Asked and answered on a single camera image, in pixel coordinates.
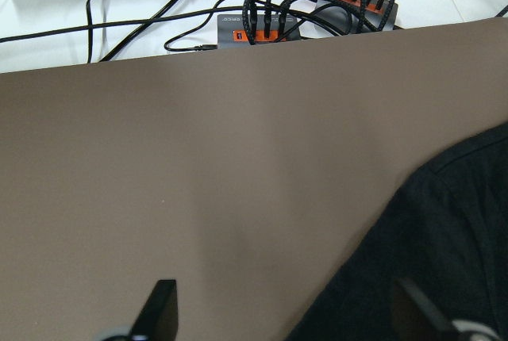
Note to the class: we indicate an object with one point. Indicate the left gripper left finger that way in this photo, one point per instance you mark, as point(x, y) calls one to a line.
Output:
point(157, 319)

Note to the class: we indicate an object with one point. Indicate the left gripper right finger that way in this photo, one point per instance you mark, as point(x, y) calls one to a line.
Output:
point(416, 317)

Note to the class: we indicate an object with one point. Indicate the black graphic t-shirt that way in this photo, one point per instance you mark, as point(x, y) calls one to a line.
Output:
point(445, 228)

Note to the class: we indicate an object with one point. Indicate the orange grey usb hub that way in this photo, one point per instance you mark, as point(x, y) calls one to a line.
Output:
point(346, 22)
point(231, 32)

